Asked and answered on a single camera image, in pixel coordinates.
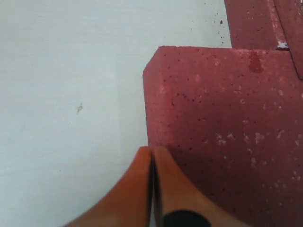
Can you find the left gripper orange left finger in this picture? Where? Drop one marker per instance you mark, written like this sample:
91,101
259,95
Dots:
128,203

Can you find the left gripper black-backed right finger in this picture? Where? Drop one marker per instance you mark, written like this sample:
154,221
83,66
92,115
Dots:
178,203

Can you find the red brick large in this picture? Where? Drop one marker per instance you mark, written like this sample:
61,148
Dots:
233,121

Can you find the red brick under back top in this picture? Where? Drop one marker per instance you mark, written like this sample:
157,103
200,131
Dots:
255,24

